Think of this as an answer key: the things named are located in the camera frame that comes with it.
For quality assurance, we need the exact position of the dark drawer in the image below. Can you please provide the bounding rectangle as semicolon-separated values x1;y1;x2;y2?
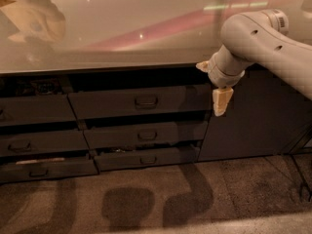
0;157;98;183
68;84;211;119
0;95;75;127
94;145;200;172
84;121;208;149
0;130;88;157

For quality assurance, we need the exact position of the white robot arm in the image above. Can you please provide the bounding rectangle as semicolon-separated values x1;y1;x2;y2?
196;9;312;116

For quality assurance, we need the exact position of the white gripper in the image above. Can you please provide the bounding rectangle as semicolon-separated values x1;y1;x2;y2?
196;53;246;117

